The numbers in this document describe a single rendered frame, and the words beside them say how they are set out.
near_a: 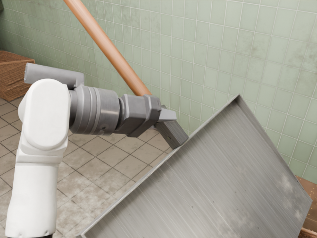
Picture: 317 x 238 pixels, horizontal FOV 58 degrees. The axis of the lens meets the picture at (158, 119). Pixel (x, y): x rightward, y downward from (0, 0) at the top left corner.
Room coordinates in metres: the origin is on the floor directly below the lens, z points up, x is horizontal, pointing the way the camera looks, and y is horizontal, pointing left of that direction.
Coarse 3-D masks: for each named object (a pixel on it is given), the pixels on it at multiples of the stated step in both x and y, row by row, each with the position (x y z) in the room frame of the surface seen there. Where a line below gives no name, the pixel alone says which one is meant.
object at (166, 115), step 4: (164, 112) 0.49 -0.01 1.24; (168, 112) 0.50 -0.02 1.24; (172, 112) 0.50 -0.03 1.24; (160, 116) 0.48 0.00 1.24; (164, 116) 0.49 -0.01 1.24; (168, 116) 0.49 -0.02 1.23; (172, 116) 0.50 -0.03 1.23; (160, 120) 0.48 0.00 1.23; (164, 120) 0.48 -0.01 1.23; (168, 120) 0.49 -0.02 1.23; (172, 120) 0.49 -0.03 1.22
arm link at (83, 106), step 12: (36, 72) 0.43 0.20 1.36; (48, 72) 0.44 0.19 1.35; (60, 72) 0.45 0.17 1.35; (72, 72) 0.47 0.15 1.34; (72, 84) 0.45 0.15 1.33; (72, 96) 0.42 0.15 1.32; (84, 96) 0.42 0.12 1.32; (96, 96) 0.43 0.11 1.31; (24, 108) 0.39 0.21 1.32; (72, 108) 0.41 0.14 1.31; (84, 108) 0.41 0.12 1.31; (96, 108) 0.42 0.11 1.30; (72, 120) 0.40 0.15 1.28; (84, 120) 0.40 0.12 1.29; (72, 132) 0.41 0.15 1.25; (84, 132) 0.40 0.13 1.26
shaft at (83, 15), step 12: (72, 0) 0.64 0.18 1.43; (72, 12) 0.64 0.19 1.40; (84, 12) 0.63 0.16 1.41; (84, 24) 0.62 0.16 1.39; (96, 24) 0.62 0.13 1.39; (96, 36) 0.60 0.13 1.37; (108, 48) 0.58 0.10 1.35; (120, 60) 0.57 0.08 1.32; (120, 72) 0.56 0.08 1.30; (132, 72) 0.55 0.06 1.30; (132, 84) 0.54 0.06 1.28
